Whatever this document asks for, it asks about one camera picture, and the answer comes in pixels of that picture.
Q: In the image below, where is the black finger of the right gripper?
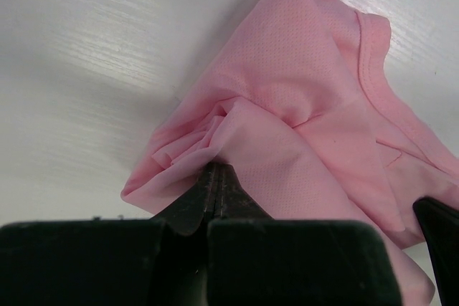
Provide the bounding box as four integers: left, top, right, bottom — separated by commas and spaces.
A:
413, 197, 459, 306

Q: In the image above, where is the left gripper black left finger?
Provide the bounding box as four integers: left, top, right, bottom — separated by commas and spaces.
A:
1, 163, 219, 305

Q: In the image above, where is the pink t-shirt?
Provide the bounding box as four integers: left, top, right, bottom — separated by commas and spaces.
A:
121, 0, 458, 305

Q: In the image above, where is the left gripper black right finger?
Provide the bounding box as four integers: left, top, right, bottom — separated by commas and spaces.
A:
207, 163, 402, 305

